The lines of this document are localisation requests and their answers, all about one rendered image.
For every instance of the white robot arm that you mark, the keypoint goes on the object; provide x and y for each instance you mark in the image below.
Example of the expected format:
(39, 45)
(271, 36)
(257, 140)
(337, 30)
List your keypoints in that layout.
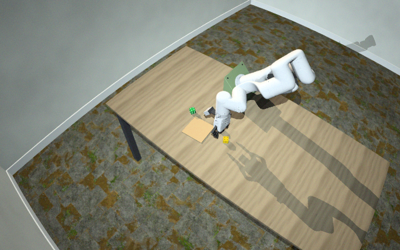
(279, 78)

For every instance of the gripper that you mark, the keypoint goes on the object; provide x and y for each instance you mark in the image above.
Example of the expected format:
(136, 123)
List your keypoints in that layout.
(220, 124)

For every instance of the tan flat mat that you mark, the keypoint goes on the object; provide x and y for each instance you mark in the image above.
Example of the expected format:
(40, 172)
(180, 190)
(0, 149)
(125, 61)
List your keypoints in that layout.
(198, 129)

